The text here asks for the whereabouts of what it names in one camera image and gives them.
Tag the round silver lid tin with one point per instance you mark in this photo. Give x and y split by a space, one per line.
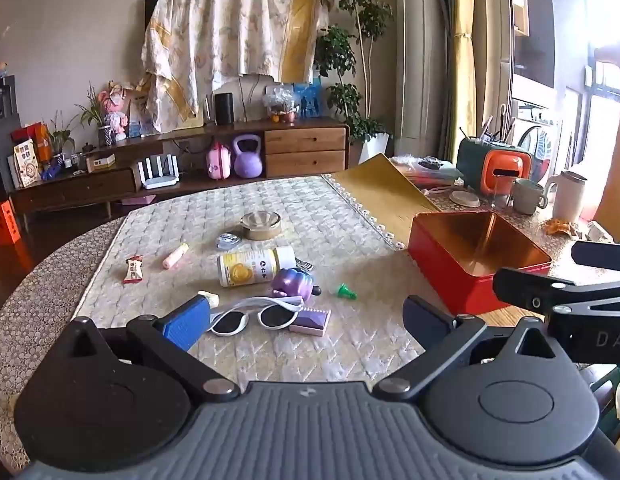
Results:
261 225

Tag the black cylinder speaker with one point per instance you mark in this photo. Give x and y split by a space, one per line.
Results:
223 104

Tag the yellow table runner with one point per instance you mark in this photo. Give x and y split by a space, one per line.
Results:
386 194

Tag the purple toy figure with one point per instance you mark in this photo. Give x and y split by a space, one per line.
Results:
294 282

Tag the pink plush doll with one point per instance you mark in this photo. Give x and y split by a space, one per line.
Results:
112 101

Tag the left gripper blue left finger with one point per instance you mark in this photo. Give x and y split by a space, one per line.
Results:
187 323

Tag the white thermos cup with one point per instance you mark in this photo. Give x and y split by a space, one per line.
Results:
569 190

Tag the white wifi router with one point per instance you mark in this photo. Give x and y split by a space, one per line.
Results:
160 171

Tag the purple kettlebell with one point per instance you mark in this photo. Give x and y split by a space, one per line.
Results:
248 164

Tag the clear drinking glass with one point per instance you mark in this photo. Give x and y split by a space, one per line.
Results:
502 189

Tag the blue patterned bag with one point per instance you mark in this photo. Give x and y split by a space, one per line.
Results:
309 99

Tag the green ceramic mug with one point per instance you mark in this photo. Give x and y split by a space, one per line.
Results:
528 196

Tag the yellow white supplement bottle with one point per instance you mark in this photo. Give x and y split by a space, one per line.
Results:
254 266

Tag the pink tube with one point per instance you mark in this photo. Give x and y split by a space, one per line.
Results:
174 257

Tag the orange snack wrapper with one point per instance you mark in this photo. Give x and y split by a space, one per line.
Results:
561 227

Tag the red white candy packet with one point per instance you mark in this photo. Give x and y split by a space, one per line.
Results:
133 272

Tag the pink purple small box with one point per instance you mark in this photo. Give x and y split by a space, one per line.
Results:
311 322

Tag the stack of colourful books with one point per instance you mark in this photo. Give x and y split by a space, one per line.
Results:
427 172

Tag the green plastic cone piece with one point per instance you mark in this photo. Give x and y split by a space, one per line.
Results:
344 291

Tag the tall green potted plant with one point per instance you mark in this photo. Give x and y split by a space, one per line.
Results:
346 53

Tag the wooden tv cabinet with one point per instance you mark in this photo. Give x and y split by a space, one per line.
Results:
305 148

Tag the round beige coaster lid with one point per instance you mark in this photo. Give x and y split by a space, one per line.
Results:
465 199

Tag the grey black oval packet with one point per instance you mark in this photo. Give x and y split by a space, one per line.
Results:
227 241

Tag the cream quilted table mat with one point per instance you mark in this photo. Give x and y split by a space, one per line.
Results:
365 338

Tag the orange gift bag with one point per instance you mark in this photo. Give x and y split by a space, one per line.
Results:
9 230

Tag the floral draped cloth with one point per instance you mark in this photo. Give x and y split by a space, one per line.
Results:
193 47

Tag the green orange tissue box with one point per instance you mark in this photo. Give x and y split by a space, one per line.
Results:
479 161

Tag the cereal box on cabinet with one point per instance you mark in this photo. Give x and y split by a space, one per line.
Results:
26 164

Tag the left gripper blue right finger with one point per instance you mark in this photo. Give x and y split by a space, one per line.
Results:
424 322

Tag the white frame sunglasses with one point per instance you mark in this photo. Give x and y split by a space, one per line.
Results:
273 313

